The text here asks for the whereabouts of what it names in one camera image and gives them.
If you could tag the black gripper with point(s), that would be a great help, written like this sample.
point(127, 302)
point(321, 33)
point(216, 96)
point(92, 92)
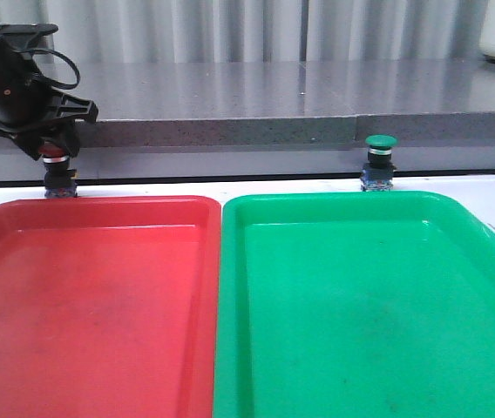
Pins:
point(30, 102)

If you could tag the red mushroom push button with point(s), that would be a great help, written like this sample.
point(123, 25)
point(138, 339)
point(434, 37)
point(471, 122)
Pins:
point(59, 179)

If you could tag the green mushroom push button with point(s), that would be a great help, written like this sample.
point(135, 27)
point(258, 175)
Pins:
point(378, 172)

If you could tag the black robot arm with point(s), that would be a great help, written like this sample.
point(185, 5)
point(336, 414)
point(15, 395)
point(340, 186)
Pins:
point(36, 110)

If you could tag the grey stone counter slab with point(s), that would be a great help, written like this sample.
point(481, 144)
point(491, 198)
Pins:
point(313, 103)

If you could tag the white pleated curtain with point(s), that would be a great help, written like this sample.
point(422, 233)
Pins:
point(132, 32)

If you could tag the red plastic tray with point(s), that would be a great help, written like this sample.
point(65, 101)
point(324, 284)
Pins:
point(108, 306)

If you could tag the green plastic tray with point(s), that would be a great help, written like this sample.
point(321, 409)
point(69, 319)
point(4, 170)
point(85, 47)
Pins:
point(355, 304)

